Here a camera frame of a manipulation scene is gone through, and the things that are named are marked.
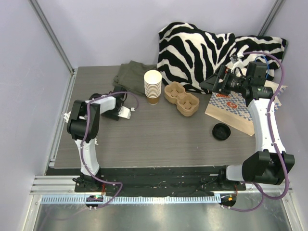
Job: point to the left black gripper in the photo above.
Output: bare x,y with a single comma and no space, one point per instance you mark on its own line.
115,114

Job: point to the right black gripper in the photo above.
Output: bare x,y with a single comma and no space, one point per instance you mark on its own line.
222,79

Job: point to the printed paper takeout bag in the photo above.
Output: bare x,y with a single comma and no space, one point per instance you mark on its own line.
232,109

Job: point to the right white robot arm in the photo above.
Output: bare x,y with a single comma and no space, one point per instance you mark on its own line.
270,164

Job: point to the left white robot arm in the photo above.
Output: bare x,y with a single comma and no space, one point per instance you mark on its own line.
83,126

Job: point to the cardboard cup carrier tray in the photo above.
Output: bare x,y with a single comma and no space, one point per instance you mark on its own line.
186,103

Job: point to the zebra print cloth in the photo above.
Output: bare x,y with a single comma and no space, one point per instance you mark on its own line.
189,55

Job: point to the bundle of white straws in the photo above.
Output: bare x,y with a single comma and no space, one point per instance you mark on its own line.
66,118

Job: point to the olive green folded cloth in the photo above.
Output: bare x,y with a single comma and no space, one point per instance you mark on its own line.
130,76

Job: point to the stack of paper cups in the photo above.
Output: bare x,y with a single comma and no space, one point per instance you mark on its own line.
152,86

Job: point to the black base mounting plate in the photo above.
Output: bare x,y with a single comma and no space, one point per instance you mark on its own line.
153,181

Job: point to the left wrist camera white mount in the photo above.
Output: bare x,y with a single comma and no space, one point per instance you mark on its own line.
125,112

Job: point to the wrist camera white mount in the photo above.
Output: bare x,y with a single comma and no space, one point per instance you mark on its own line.
237,61
125,112

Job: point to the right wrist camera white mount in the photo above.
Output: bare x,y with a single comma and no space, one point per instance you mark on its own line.
237,61

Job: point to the white slotted cable duct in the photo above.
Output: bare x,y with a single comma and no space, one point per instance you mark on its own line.
96,199

